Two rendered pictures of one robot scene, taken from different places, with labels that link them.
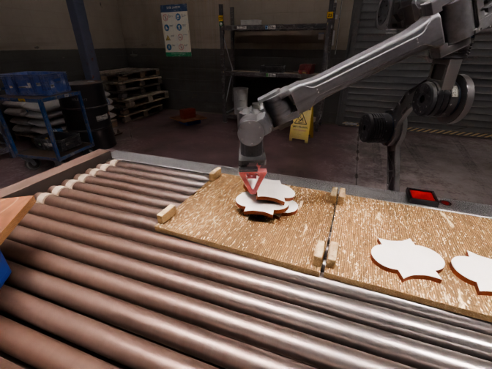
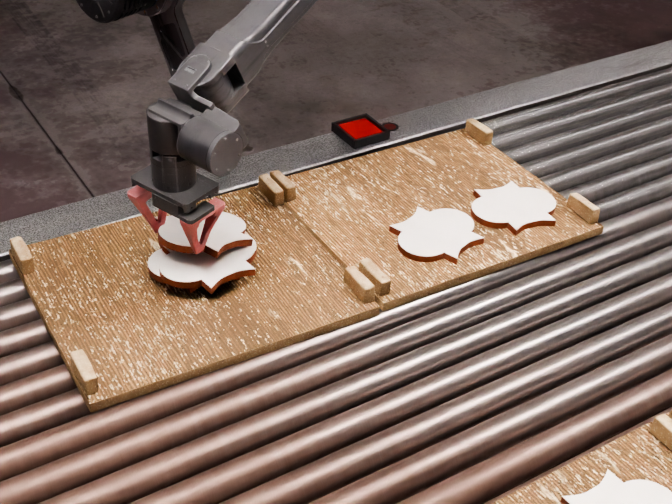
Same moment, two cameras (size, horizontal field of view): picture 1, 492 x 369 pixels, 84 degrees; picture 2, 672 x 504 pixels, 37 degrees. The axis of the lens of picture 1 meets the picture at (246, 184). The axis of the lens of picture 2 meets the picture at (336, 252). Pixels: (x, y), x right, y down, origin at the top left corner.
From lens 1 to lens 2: 0.90 m
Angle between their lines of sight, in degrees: 46
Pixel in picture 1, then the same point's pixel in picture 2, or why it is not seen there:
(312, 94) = (260, 51)
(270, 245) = (291, 314)
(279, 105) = (221, 86)
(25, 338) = not seen: outside the picture
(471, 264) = (490, 204)
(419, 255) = (444, 222)
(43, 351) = not seen: outside the picture
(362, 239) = (373, 238)
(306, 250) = (337, 292)
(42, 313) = not seen: outside the picture
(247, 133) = (222, 157)
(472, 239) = (463, 170)
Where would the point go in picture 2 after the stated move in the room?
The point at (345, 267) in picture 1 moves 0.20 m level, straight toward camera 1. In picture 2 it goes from (395, 284) to (473, 373)
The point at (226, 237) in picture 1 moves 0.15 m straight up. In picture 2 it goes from (223, 342) to (221, 248)
